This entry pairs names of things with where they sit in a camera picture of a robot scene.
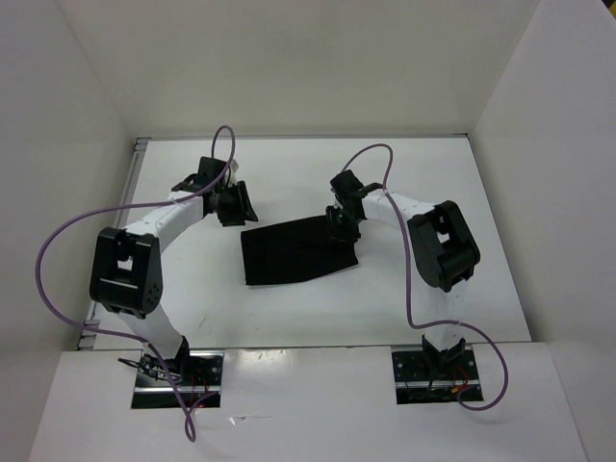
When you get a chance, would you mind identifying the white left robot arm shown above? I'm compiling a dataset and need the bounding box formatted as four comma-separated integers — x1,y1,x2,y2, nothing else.
90,181,258,385

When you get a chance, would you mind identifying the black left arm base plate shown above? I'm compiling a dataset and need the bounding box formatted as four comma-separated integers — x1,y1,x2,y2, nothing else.
119,350,224,410

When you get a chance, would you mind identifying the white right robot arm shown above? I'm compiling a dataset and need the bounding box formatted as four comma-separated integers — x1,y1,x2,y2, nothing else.
326,183,480,378

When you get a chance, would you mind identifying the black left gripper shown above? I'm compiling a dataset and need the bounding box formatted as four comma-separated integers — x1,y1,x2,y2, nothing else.
215,180,258,227

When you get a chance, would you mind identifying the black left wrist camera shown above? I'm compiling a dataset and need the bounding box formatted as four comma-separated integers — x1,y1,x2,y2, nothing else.
171,157,227,193

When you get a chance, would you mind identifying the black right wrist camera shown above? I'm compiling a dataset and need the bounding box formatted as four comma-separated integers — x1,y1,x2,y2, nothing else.
330,169,383,202

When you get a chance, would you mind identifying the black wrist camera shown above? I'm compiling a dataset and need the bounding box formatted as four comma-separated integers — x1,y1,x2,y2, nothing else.
171,157,227,193
330,169,383,202

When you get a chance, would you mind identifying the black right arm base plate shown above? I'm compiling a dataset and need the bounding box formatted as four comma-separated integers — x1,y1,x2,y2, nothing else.
391,347,483,405

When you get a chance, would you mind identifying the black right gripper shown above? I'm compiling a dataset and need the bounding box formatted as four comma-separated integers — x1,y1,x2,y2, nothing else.
325,204,362,250

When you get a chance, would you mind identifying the black skirt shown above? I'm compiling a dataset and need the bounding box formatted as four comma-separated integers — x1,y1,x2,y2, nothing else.
241,216,358,286

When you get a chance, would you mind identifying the grey aluminium table edge rail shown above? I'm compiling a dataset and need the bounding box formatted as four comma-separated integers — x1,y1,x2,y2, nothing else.
76,137,150,351

